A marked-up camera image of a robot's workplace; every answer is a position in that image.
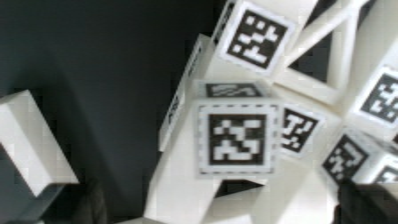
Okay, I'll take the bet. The white bar part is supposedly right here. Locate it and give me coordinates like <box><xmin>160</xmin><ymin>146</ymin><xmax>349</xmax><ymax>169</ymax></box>
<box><xmin>0</xmin><ymin>90</ymin><xmax>79</xmax><ymax>196</ymax></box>

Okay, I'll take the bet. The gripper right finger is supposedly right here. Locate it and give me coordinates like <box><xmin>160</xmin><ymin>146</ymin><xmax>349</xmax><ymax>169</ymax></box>
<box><xmin>333</xmin><ymin>181</ymin><xmax>398</xmax><ymax>224</ymax></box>

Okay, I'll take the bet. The white chair back part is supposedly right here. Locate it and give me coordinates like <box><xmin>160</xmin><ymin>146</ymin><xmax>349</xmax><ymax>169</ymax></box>
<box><xmin>118</xmin><ymin>0</ymin><xmax>398</xmax><ymax>224</ymax></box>

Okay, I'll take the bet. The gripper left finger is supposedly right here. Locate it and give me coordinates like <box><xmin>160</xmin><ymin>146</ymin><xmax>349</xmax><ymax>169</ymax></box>
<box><xmin>11</xmin><ymin>182</ymin><xmax>109</xmax><ymax>224</ymax></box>

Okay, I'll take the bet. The white tagged cube leg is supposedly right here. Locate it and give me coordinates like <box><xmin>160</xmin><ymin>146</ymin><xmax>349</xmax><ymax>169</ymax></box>
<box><xmin>194</xmin><ymin>80</ymin><xmax>283</xmax><ymax>179</ymax></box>

